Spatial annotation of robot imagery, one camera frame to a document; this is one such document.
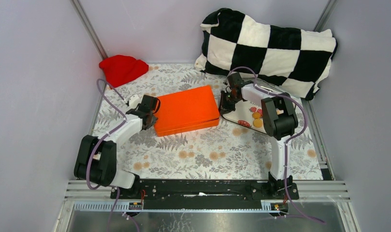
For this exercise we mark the floral table mat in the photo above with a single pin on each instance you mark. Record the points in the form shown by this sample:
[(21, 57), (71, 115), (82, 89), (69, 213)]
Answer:
[(227, 151)]

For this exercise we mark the white strawberry tray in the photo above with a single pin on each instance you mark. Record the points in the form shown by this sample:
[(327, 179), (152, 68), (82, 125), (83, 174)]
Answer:
[(246, 115)]

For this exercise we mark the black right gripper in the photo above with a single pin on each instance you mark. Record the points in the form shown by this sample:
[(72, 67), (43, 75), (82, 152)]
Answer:
[(224, 108)]

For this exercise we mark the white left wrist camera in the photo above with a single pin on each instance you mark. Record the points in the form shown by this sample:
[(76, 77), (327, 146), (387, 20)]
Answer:
[(133, 101)]

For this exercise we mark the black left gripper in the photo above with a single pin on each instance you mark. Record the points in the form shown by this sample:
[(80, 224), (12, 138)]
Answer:
[(154, 118)]

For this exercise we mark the round orange cookie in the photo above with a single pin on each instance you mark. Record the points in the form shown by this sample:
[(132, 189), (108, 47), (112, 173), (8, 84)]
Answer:
[(256, 115), (258, 123)]

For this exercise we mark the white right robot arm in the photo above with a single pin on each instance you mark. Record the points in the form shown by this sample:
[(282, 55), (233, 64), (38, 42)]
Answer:
[(280, 152)]

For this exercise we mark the black white checkered pillow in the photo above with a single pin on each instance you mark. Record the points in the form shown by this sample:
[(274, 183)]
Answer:
[(294, 59)]

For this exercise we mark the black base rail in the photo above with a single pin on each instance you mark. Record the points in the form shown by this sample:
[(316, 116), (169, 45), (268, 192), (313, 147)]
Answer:
[(177, 194)]

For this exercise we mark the metal tongs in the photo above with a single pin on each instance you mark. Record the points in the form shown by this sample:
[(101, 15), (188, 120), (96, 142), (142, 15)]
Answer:
[(267, 88)]

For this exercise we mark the orange tin lid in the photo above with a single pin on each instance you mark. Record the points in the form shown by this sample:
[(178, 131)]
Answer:
[(187, 108)]

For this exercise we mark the orange cookie tin box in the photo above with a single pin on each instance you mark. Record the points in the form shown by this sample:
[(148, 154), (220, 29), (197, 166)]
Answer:
[(165, 132)]

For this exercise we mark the red knit hat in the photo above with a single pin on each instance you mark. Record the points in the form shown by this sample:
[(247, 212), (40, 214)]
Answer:
[(120, 69)]

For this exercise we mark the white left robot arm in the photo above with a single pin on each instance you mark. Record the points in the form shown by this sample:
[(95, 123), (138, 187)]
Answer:
[(97, 156)]

